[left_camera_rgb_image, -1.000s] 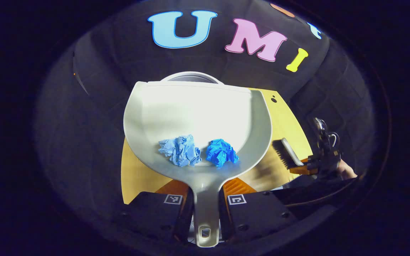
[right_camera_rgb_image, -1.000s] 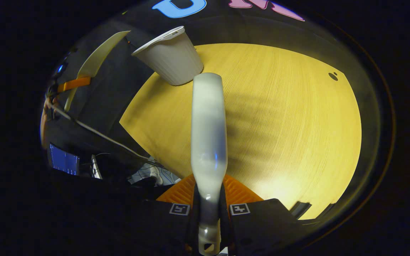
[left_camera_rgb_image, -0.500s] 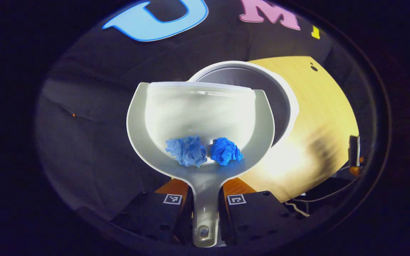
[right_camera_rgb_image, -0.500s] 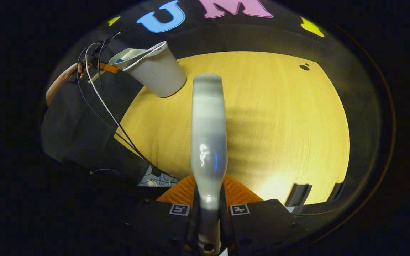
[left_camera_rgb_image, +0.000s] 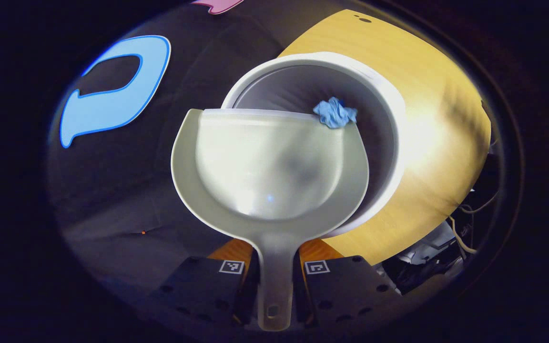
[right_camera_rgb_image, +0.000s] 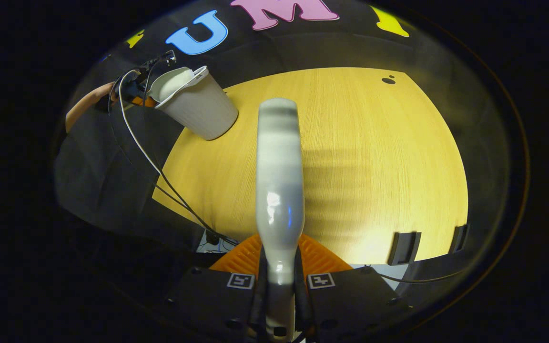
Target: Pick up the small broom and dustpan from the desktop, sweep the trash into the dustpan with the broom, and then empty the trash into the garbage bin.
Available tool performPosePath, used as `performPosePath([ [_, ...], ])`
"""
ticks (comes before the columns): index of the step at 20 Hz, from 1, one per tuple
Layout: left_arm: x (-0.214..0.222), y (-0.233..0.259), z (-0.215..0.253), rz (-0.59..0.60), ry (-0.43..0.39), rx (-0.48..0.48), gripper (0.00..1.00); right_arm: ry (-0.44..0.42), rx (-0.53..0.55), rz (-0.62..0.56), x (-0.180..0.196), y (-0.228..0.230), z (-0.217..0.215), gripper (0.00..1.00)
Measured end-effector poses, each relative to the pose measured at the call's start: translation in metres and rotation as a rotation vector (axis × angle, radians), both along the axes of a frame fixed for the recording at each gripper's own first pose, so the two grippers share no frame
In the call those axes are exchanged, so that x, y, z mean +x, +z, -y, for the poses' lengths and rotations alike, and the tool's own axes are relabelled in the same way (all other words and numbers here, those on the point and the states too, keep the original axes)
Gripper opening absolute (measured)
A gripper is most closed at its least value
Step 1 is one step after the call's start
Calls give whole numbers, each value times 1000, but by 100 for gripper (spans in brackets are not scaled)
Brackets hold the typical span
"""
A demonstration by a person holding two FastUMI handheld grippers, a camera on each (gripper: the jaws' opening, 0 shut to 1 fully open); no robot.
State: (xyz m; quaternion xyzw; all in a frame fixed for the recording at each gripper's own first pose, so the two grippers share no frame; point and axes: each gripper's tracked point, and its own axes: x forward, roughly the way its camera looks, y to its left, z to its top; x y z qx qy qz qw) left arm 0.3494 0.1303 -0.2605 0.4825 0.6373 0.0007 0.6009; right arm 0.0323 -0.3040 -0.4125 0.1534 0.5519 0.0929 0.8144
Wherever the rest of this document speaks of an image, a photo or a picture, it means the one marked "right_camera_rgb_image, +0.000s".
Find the small white broom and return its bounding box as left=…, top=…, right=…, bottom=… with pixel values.
left=254, top=98, right=306, bottom=343

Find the black desk edge bracket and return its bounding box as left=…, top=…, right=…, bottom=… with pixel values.
left=388, top=231, right=422, bottom=266
left=448, top=224, right=469, bottom=254

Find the wooden desktop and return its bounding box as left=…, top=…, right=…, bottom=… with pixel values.
left=152, top=67, right=469, bottom=266

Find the white cable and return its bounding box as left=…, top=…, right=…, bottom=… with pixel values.
left=118, top=69, right=211, bottom=232

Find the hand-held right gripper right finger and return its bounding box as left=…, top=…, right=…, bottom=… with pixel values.
left=295, top=233, right=411, bottom=343

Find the white ribbed garbage bin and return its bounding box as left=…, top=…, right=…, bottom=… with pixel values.
left=150, top=65, right=239, bottom=141

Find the black cable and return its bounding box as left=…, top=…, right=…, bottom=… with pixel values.
left=108, top=71, right=239, bottom=246

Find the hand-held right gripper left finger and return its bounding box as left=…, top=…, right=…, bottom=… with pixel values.
left=166, top=233, right=268, bottom=343

